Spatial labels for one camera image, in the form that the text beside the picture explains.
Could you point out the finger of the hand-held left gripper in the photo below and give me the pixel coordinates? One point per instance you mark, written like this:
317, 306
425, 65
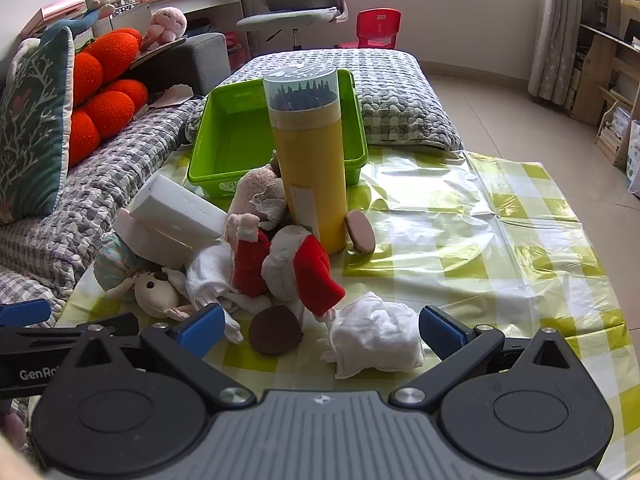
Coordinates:
25, 314

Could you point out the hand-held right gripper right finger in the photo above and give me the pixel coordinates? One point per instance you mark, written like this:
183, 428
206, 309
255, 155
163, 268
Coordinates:
442, 332

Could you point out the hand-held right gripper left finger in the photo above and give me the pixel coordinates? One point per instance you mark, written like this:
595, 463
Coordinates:
202, 330

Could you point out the white cotton cloth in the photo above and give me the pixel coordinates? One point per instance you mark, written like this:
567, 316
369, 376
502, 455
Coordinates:
210, 275
375, 335

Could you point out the beige dog doll blue bonnet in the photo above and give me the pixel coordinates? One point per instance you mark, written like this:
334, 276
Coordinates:
152, 290

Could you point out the pink paper box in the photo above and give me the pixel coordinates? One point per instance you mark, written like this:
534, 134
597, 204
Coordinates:
147, 246

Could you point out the red white santa plush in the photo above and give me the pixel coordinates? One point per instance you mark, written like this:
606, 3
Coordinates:
287, 265

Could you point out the white sponge block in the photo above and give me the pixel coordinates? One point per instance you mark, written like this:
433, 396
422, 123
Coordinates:
180, 207

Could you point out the green plastic bin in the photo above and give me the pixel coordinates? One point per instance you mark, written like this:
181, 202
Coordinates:
235, 135

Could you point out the green checkered plastic tablecloth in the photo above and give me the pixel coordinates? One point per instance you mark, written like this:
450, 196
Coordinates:
450, 240

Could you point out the pink terry cloth plush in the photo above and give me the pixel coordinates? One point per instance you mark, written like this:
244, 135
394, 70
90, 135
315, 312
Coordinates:
257, 190

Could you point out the teal tree print pillow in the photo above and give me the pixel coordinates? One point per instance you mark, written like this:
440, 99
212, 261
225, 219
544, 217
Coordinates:
32, 130

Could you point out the yellow colored pencil tube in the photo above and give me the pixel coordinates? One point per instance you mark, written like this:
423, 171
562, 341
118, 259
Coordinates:
310, 175

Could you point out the orange pumpkin cushion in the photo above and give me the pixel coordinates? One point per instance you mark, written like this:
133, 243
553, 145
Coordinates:
107, 107

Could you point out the white scalloped paper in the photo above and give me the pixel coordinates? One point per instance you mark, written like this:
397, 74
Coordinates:
172, 96

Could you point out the ottoman with grey quilted cover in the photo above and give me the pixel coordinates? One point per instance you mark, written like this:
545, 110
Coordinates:
390, 90

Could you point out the wooden board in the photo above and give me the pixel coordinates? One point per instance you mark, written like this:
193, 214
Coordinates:
155, 55

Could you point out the red storage box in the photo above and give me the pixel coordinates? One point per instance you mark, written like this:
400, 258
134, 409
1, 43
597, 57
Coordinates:
235, 47

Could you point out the blue long-eared plush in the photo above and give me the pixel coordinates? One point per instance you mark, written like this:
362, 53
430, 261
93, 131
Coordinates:
87, 17

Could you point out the wooden bookshelf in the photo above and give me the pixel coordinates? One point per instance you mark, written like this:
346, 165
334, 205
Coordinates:
605, 75

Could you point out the pink bunny plush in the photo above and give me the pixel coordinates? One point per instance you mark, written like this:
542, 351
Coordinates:
167, 22

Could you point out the red plastic chair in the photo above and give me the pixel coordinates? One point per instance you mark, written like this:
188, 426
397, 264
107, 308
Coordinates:
377, 27

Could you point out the beige curtain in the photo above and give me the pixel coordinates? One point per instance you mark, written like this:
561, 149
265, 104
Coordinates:
562, 30

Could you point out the grey office chair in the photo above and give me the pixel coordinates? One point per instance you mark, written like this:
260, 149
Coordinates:
300, 0

